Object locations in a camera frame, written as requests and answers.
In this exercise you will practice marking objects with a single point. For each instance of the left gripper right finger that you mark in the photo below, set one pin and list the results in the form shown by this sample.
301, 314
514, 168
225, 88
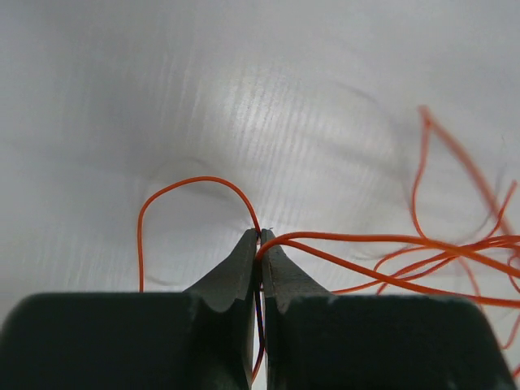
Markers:
318, 340

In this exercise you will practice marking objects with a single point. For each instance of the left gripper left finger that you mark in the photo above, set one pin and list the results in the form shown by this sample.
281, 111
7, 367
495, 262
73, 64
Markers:
201, 338

